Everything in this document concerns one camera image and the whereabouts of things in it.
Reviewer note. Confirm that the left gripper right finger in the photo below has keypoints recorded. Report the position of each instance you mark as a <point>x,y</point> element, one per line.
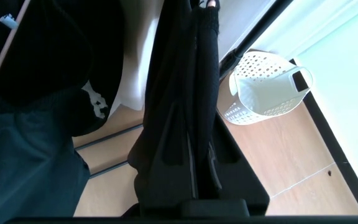
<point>241,186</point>

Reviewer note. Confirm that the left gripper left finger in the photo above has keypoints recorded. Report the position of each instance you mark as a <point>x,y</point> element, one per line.
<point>166,186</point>

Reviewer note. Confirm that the pink clothes hanger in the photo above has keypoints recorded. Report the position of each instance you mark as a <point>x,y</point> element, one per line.
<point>6,46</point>
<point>211,3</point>

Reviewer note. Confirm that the white laundry basket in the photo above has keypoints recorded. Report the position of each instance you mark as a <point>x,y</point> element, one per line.
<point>259,93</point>

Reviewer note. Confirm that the black clothes rack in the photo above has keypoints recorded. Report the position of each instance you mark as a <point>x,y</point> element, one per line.
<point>258,29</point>

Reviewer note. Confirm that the white curtain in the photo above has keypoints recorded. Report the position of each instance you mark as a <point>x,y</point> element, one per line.
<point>135,77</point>

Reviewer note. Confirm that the dark teal garment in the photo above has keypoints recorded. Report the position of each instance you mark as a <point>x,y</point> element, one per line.
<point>26,171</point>

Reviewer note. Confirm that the black printed garment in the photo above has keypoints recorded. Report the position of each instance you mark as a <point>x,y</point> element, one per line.
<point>48,56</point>

